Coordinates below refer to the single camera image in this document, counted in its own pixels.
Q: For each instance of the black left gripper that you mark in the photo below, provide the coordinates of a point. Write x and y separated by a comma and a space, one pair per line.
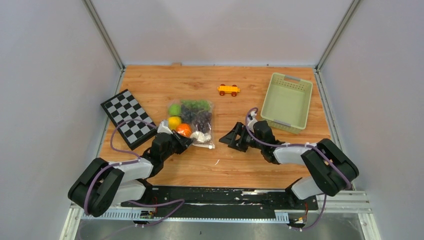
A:
183, 141

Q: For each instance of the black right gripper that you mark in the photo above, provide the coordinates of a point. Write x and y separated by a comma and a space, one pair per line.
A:
229, 139

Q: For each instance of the clear zip top bag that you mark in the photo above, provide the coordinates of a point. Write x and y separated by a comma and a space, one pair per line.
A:
209, 145

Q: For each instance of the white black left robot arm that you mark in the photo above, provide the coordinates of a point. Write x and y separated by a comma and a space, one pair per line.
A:
103, 184

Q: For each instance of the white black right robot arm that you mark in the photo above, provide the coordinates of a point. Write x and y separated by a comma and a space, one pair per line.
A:
330, 170

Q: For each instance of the fake orange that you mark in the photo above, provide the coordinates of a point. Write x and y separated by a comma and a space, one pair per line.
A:
184, 129

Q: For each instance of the fake yellow lemon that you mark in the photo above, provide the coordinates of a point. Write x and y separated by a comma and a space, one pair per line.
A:
174, 122

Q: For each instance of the white fake garlic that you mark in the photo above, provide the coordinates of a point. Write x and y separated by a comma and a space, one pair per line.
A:
201, 137

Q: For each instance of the fake green lime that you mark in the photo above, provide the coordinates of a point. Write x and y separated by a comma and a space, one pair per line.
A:
175, 110

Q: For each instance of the dark purple fake grapes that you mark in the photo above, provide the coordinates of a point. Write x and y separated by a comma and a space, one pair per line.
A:
199, 120

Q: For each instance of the green fake grapes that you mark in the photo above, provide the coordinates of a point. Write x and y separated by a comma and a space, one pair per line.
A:
196, 105

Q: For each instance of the yellow toy car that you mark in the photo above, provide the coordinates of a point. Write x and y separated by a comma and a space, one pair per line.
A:
233, 90

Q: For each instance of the pale green plastic basket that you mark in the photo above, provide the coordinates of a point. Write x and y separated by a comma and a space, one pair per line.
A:
287, 102

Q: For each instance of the black white checkerboard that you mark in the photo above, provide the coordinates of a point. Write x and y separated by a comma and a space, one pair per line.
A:
134, 124

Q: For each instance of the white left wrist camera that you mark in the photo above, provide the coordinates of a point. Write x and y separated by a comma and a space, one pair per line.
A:
164, 127

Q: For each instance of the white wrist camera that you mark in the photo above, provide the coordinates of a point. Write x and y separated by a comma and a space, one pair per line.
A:
164, 127
251, 119

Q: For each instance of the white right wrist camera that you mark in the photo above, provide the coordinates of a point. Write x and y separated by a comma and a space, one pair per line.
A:
251, 119

